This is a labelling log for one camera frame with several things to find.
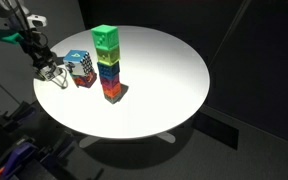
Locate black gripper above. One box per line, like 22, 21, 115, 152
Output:
18, 29, 60, 80

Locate black white plush cube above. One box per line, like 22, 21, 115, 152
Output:
37, 63, 61, 82

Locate blue topped plush cube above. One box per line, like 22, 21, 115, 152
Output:
62, 49, 95, 78

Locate red purple plush cube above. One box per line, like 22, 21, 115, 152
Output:
71, 71, 98, 89

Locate lime toy cube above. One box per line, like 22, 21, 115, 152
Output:
95, 45, 121, 66

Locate blue toy cube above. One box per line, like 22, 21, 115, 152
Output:
96, 59, 121, 79

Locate magenta toy cube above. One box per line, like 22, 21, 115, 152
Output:
99, 73, 121, 88

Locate green toy cube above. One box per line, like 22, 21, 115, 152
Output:
90, 24, 120, 51

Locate orange toy cube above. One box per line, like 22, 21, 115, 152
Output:
101, 81, 122, 97

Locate grey toy cube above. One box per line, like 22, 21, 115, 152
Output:
103, 90, 124, 105

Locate black clamp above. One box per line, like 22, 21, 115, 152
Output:
0, 99, 36, 134

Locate white table base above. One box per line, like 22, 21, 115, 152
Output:
78, 130, 177, 149

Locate dark clamp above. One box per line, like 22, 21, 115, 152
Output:
40, 131, 102, 180

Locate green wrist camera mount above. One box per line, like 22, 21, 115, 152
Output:
0, 28, 28, 45

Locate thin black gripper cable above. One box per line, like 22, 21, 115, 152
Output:
3, 0, 49, 49

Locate purple clamp orange handle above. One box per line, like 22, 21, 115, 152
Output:
0, 138, 38, 180

